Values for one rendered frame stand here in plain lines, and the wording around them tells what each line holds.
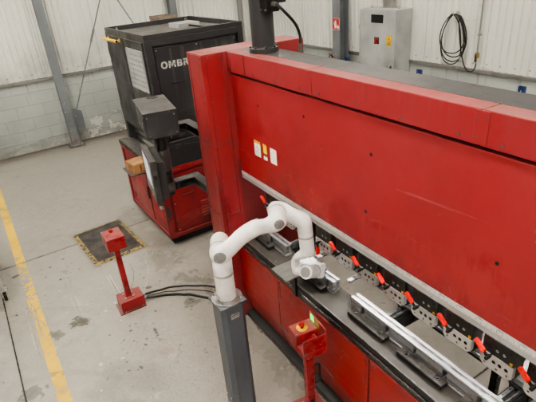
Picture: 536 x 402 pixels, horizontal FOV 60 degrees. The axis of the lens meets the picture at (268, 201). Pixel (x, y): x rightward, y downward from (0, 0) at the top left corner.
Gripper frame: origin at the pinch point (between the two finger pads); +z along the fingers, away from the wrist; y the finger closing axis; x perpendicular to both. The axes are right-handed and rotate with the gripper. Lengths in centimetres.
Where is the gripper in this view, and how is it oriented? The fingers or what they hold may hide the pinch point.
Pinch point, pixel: (323, 269)
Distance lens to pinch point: 313.6
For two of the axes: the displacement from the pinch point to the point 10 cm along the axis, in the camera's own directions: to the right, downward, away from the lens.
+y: 1.7, -9.9, -0.1
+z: 4.5, 0.7, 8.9
